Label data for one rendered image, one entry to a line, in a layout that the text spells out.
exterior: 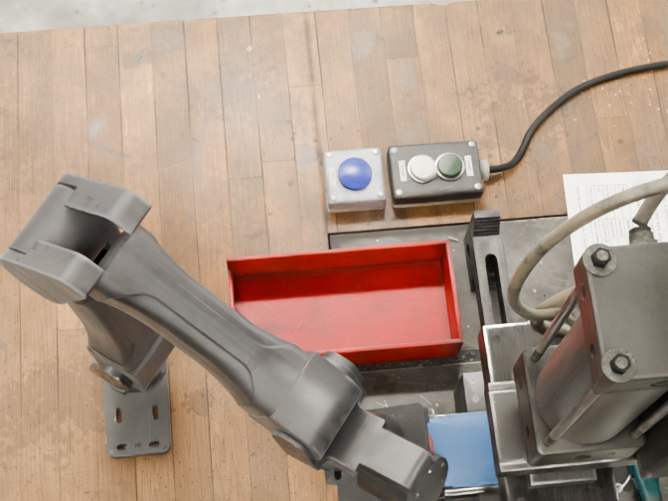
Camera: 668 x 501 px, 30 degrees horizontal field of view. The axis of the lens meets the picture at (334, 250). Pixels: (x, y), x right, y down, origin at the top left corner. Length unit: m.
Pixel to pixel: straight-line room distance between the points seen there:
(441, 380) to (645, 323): 0.62
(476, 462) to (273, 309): 0.30
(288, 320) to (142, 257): 0.45
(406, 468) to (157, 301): 0.25
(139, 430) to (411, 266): 0.36
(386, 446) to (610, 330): 0.32
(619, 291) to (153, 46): 0.89
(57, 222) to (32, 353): 0.42
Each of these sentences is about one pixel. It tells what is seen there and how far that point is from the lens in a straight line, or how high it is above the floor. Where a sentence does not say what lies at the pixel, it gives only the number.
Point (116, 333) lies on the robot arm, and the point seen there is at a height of 1.14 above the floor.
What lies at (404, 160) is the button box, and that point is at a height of 0.93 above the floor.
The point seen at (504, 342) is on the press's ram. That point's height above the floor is 1.14.
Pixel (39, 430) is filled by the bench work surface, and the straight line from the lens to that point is 1.42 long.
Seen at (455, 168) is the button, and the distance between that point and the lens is 1.45.
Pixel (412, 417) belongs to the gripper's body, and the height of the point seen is 1.10.
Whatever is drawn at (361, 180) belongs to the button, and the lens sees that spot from 1.44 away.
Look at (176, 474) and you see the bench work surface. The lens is 1.38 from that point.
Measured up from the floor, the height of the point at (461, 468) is 0.99.
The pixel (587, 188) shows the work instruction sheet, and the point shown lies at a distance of 1.51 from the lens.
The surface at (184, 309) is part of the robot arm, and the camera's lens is 0.99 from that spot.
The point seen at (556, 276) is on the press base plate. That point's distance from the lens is 1.47.
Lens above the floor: 2.26
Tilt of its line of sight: 70 degrees down
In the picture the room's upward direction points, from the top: 4 degrees clockwise
